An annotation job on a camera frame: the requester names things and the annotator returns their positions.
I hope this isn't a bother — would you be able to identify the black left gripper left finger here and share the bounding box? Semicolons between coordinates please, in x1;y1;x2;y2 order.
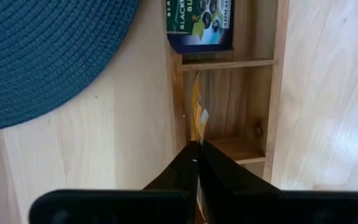
28;141;200;224

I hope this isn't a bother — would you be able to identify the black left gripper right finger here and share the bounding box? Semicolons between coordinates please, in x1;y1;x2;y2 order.
198;141;358;224

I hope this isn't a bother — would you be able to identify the beige tea packet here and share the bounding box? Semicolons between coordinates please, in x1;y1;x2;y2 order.
190;70;210;222

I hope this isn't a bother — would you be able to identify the dark blue tea packet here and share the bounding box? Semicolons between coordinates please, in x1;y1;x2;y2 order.
165;0;235;54

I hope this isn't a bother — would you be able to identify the wooden three-compartment tray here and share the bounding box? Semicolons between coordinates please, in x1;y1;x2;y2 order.
163;0;290;184

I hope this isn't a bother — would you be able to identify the round blue woven placemat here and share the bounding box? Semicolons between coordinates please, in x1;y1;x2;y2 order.
0;0;140;134

